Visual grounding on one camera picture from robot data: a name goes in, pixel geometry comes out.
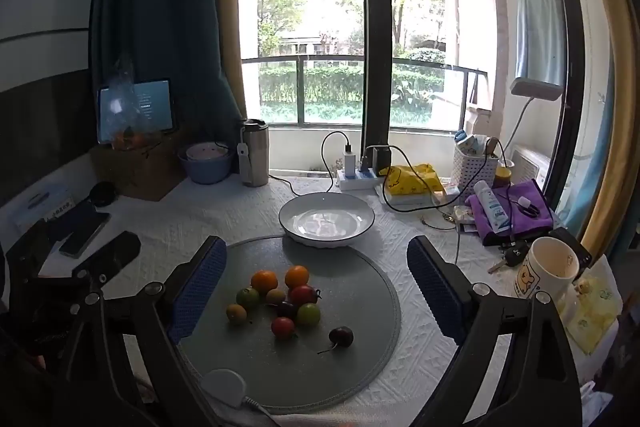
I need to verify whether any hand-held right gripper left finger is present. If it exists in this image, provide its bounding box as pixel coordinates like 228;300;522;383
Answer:
57;234;228;427

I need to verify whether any white woven basket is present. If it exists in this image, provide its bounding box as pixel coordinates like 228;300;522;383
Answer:
454;132;501;190

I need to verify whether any red cherry tomato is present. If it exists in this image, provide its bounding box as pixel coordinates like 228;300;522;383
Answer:
290;284;321;306
271;316;296;339

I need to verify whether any white desk lamp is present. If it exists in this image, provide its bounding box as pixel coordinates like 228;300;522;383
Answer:
500;78;563;168

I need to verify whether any dark balcony railing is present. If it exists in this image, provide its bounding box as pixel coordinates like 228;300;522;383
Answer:
241;54;488;130

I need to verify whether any steel tumbler with black lid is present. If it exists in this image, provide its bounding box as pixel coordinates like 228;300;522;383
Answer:
240;118;271;188

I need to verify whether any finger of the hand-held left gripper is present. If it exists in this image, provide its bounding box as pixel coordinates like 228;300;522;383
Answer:
72;231;142;293
7;219;51;280

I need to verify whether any pale yellow plastic bag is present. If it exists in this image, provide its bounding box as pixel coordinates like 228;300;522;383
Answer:
557;254;626;355

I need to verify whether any small orange mandarin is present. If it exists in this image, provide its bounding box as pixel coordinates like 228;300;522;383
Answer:
251;269;278;294
285;265;310;290

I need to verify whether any dark window post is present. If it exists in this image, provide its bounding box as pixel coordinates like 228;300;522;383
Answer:
357;0;393;148

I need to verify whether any black car key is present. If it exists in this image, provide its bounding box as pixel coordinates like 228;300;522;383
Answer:
487;243;531;274

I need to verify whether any purple pouch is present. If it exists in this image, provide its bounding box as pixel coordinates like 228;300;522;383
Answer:
465;179;555;248

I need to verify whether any white round plug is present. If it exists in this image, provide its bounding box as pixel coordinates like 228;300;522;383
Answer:
200;368;276;423

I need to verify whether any tablet screen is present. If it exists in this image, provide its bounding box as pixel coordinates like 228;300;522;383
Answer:
97;78;177;145

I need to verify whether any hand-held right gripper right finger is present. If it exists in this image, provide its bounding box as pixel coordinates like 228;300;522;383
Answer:
406;234;583;427

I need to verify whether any light blue towel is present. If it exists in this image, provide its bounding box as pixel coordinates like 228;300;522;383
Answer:
515;0;566;88

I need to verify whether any dark blue curtain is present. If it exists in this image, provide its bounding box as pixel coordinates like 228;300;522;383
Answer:
90;0;246;142

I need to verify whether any white tissue box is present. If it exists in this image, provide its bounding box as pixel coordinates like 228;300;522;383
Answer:
10;179;76;233

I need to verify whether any blue bowl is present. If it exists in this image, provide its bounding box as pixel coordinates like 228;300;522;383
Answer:
177;142;235;185

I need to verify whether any white plate with dark rim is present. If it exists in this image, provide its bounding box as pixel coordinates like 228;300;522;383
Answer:
278;192;376;249

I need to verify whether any white textured tablecloth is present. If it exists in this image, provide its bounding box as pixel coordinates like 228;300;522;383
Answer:
0;174;621;427

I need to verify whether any white grilled appliance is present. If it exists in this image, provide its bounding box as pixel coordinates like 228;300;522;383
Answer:
507;143;553;192

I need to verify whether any black device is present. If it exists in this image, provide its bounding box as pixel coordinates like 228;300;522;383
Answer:
547;227;593;268

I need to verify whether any black smartphone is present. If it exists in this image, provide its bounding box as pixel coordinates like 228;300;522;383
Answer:
59;204;112;259

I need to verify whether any yellow curtain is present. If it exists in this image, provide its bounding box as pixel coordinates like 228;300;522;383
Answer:
210;0;248;118
580;0;640;253

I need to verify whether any round grey mat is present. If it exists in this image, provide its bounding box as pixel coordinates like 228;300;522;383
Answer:
172;234;403;414

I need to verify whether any teal curtain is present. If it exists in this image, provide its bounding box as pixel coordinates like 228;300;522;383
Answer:
565;57;616;228

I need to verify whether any green cherry tomato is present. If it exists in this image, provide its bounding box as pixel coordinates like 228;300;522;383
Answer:
296;303;321;327
236;287;261;309

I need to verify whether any white tube bottle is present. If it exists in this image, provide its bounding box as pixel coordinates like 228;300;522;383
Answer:
472;179;511;233

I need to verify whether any white power strip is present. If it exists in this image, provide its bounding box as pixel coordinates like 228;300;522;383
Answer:
336;167;396;192

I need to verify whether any black round object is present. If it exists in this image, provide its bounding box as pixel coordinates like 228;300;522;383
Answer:
90;181;118;208

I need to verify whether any clear plastic bag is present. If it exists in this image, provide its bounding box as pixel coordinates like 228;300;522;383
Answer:
107;54;166;152

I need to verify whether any white mug with bear print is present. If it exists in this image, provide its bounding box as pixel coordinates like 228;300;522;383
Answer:
510;237;581;308

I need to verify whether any black cable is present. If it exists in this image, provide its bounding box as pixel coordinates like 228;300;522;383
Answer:
267;130;351;198
382;144;506;212

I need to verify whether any white strap tag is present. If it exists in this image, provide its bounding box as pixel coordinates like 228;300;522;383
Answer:
236;139;251;180

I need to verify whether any black charger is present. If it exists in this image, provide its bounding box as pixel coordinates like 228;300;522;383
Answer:
369;146;392;172

